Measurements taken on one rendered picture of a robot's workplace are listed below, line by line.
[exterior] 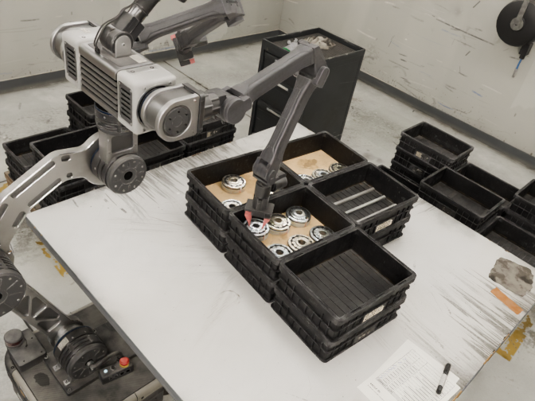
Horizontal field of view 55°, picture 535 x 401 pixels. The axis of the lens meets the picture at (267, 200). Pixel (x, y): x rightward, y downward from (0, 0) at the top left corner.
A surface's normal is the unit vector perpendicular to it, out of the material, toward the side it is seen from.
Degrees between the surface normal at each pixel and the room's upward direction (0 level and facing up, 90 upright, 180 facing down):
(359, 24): 90
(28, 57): 90
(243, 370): 0
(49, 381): 0
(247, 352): 0
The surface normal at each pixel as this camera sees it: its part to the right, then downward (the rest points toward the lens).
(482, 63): -0.71, 0.33
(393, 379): 0.15, -0.79
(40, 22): 0.69, 0.52
